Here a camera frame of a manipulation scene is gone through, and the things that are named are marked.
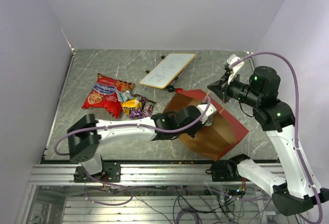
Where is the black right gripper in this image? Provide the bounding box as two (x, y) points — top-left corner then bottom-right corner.
(207, 70), (262, 107)

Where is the red brown paper bag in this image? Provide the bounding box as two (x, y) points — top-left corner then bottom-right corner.
(163, 89), (249, 161)

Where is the brown m&m's candy packet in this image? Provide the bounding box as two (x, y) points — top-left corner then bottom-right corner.
(139, 99), (156, 118)

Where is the yellow m&m's candy packet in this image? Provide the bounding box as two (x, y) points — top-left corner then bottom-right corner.
(121, 99), (142, 109)

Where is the purple candy packet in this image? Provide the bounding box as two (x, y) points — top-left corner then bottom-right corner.
(129, 107), (148, 118)

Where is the red cookie snack bag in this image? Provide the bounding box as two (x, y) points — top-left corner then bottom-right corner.
(81, 73), (136, 118)

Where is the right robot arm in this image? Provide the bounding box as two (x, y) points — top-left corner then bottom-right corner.
(208, 66), (328, 216)

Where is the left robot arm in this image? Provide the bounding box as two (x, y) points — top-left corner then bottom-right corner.
(67, 104), (215, 181)

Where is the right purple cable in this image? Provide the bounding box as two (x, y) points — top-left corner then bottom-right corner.
(231, 51), (323, 224)

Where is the purple cable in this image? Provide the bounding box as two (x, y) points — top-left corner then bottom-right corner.
(53, 96), (212, 207)
(231, 51), (323, 224)

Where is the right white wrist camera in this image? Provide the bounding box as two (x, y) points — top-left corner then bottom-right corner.
(224, 54), (245, 85)

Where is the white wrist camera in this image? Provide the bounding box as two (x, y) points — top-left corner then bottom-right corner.
(197, 104), (217, 124)
(224, 54), (245, 85)

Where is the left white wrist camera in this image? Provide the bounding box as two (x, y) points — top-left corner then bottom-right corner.
(197, 104), (217, 124)

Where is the small whiteboard with yellow frame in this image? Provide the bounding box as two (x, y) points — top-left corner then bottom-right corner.
(139, 53), (196, 89)

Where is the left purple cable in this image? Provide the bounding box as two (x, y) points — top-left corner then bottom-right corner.
(53, 96), (212, 207)

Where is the aluminium mounting rail frame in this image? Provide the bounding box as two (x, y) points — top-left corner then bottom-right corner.
(25, 160), (309, 224)

